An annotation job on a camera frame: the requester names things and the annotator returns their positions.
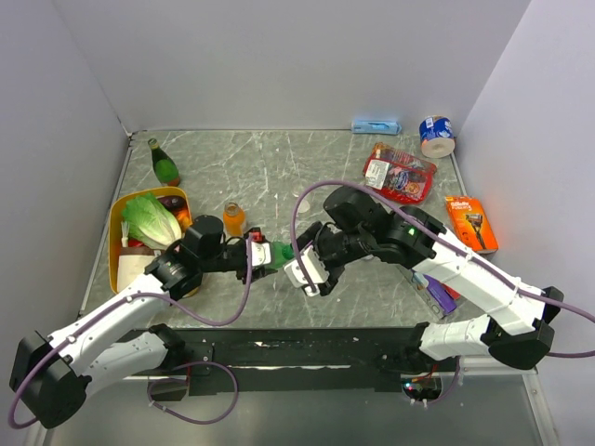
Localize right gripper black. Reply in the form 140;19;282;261
290;219;372;295

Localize orange razor package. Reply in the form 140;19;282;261
445;196;498;255

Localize red flat box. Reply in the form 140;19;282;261
442;284;460;300

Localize aluminium frame rail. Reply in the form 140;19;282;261
394;356;537;375

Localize red snack bag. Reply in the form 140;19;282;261
363;142;437;204

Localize toilet paper roll blue wrap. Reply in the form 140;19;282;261
419;115;456;159

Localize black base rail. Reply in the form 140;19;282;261
111;327;466;396

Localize green plastic bottle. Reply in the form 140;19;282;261
271;242;295;269

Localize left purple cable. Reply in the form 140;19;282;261
7;231;255;429

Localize green lettuce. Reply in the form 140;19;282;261
122;192;182;250

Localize blue tissue pack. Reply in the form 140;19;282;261
350;120;402;136

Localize purple chocolate bar box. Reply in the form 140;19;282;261
403;269;457;319

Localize orange juice bottle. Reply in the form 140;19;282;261
223;202;246;237

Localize purple cable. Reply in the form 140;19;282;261
7;231;255;429
290;180;595;359

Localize yellow plastic basket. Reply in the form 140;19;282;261
108;186;192;293

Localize dark green glass bottle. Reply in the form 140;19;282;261
148;138;180;187

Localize purple eggplant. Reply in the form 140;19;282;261
158;195;187;210

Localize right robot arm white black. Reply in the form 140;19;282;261
284;181;563;371

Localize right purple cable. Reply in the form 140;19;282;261
290;180;595;359

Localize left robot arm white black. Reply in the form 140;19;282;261
8;216;273;429

